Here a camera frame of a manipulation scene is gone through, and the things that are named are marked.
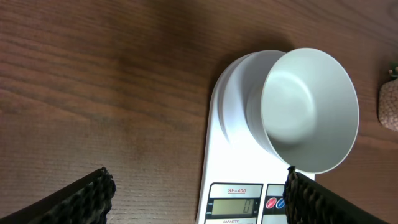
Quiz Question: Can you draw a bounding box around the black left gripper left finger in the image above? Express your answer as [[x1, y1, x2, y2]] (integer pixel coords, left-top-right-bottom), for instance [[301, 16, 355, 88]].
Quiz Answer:
[[1, 167, 116, 224]]

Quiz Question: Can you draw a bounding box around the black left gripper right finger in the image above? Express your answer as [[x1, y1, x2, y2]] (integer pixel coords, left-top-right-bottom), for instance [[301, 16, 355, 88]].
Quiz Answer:
[[282, 166, 387, 224]]

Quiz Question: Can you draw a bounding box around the white digital kitchen scale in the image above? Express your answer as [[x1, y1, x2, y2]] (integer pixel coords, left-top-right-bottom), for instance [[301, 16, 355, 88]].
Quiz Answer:
[[195, 49, 315, 224]]

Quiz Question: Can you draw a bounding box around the white round bowl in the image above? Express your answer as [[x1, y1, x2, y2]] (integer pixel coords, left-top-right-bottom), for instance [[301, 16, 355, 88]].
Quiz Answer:
[[246, 48, 359, 174]]

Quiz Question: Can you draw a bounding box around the pile of soybeans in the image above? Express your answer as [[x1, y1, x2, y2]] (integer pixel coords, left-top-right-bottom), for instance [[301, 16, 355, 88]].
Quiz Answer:
[[378, 79, 398, 131]]

